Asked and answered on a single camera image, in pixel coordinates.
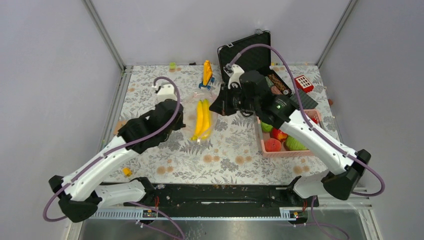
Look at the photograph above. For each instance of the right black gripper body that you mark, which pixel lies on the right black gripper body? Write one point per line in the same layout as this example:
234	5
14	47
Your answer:
234	99

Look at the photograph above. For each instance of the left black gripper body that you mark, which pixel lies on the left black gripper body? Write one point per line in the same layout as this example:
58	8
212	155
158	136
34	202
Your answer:
167	134

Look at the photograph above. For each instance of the green toy custard apple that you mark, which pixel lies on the green toy custard apple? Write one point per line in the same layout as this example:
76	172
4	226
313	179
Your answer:
266	128

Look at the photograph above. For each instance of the black poker chip case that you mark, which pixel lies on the black poker chip case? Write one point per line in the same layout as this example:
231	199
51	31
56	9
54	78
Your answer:
258	58

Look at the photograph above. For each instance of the clear pink zip bag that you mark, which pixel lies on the clear pink zip bag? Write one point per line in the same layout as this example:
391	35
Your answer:
189	113

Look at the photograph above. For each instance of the yellow toy bananas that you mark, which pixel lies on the yellow toy bananas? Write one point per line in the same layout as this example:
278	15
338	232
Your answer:
203	125

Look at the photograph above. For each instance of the pink plastic basket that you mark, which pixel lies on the pink plastic basket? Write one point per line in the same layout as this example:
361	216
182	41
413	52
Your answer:
283	153

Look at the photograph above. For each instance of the red toy pomegranate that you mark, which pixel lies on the red toy pomegranate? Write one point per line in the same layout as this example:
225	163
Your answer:
272	145

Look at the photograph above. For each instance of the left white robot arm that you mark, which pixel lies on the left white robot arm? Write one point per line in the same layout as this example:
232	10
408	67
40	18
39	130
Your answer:
81	193

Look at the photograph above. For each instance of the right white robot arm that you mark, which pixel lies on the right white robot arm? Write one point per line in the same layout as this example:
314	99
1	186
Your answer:
344	165

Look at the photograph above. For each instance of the toy peach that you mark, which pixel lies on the toy peach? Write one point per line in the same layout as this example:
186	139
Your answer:
278	135

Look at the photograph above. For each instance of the yellow toy crane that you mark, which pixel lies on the yellow toy crane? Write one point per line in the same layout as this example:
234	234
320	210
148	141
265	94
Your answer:
207	77

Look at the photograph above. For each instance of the red window block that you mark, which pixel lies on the red window block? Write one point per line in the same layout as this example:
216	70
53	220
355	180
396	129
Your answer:
304	84

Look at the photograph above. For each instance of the grey building baseplate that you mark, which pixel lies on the grey building baseplate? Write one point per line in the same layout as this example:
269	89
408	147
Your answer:
308	102

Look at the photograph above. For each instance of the green toy cabbage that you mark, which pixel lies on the green toy cabbage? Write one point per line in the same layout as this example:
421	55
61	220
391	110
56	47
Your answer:
293	144

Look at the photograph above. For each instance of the yellow small block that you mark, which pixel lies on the yellow small block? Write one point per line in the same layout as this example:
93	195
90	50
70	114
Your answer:
127	172

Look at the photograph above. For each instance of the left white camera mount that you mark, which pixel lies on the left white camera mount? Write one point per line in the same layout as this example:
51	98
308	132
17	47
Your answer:
165	92

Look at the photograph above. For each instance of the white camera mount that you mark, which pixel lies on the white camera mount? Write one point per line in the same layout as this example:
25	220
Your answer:
234	72
165	92

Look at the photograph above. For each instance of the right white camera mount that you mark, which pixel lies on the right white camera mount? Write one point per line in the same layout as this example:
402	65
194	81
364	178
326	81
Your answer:
234	72

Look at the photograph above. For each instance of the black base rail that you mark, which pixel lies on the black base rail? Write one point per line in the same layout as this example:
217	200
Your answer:
221	200

